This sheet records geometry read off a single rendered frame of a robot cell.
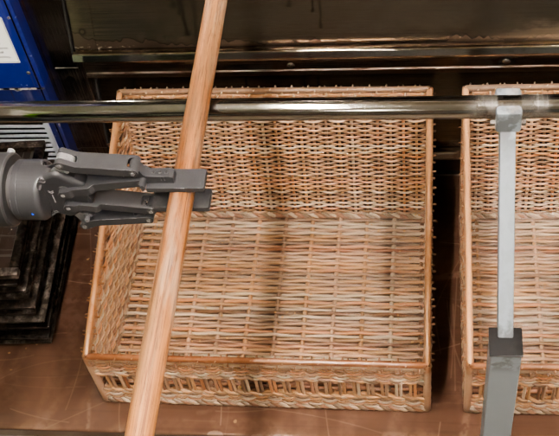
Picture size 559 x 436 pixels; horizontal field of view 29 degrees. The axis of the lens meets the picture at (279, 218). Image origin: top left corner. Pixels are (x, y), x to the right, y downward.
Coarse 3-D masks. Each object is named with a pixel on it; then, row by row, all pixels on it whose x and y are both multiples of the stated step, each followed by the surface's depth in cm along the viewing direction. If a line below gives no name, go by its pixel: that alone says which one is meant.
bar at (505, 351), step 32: (384, 96) 137; (416, 96) 136; (448, 96) 136; (480, 96) 135; (512, 96) 134; (544, 96) 134; (512, 128) 135; (512, 160) 136; (512, 192) 137; (512, 224) 137; (512, 256) 138; (512, 288) 138; (512, 320) 139; (512, 352) 138; (512, 384) 144; (512, 416) 151
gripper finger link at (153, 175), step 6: (132, 162) 126; (138, 168) 126; (144, 168) 127; (150, 168) 127; (156, 168) 127; (162, 168) 127; (168, 168) 127; (138, 174) 126; (144, 174) 126; (150, 174) 127; (156, 174) 127; (162, 174) 126; (168, 174) 126; (174, 174) 127; (150, 180) 127; (156, 180) 127; (162, 180) 127; (168, 180) 127; (174, 180) 127
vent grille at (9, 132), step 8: (0, 128) 200; (8, 128) 199; (16, 128) 199; (24, 128) 199; (32, 128) 199; (40, 128) 198; (48, 128) 198; (0, 136) 201; (8, 136) 201; (16, 136) 200; (24, 136) 200; (32, 136) 200; (40, 136) 200; (48, 136) 200; (48, 144) 202; (56, 144) 202; (48, 152) 204; (56, 152) 203
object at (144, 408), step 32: (224, 0) 147; (192, 96) 136; (192, 128) 133; (192, 160) 130; (192, 192) 128; (160, 256) 122; (160, 288) 119; (160, 320) 117; (160, 352) 115; (160, 384) 113; (128, 416) 111
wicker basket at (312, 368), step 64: (128, 128) 193; (256, 128) 190; (320, 128) 188; (384, 128) 187; (256, 192) 198; (384, 192) 195; (128, 256) 194; (192, 256) 198; (256, 256) 196; (320, 256) 194; (384, 256) 193; (128, 320) 190; (192, 320) 189; (256, 320) 188; (320, 320) 186; (384, 320) 185; (128, 384) 177; (192, 384) 175; (256, 384) 173; (320, 384) 179; (384, 384) 177
